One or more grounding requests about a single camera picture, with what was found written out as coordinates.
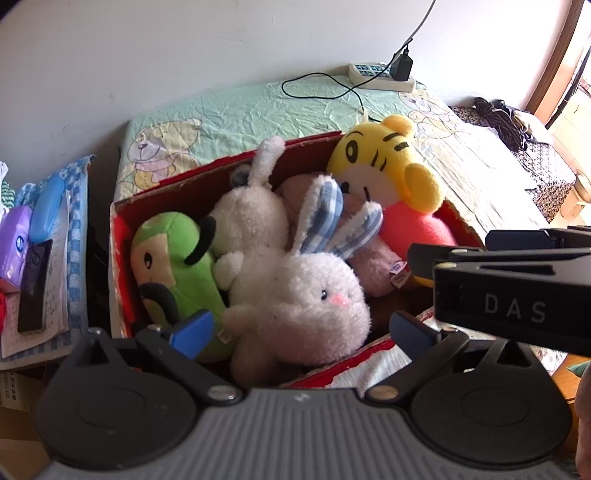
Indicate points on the red cloth bundle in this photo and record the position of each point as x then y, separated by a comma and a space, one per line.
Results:
3, 311

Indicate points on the light blue plastic case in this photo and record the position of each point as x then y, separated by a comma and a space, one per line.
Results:
46, 210

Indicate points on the cartoon bear bed sheet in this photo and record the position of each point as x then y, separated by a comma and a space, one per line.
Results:
480, 177

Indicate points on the yellow tiger plush toy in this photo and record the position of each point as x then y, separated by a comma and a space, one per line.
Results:
377, 162

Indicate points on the cardboard box under shelf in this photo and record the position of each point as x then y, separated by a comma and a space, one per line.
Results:
19, 396

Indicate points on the white rabbit plush toy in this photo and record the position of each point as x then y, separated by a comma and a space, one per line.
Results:
251, 230

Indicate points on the person's right hand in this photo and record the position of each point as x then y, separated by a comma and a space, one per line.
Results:
583, 411

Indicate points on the purple tissue pack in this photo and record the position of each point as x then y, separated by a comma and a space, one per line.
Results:
14, 242

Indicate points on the black charger with cable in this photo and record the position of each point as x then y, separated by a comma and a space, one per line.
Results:
400, 69

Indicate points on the red cardboard box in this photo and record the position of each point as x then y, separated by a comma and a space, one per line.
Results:
194, 194

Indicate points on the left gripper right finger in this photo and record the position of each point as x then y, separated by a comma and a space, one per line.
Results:
448, 365

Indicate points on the paper booklet under device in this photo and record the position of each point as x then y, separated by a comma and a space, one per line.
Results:
55, 296

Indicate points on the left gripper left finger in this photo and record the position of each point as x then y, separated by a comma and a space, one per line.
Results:
157, 367

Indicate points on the white rabbit checkered ears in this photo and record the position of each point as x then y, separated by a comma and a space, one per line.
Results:
306, 306

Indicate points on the black rectangular device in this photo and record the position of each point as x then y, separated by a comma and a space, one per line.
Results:
34, 286

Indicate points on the pink plush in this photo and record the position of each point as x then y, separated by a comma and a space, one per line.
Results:
379, 269

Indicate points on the blue checkered cloth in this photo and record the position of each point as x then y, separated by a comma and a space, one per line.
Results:
75, 176

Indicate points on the brown floral cloth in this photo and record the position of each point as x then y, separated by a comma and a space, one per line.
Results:
557, 189

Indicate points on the green avocado plush toy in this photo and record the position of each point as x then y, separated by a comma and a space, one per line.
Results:
172, 265

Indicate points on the white power strip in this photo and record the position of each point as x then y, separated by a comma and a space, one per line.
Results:
377, 77

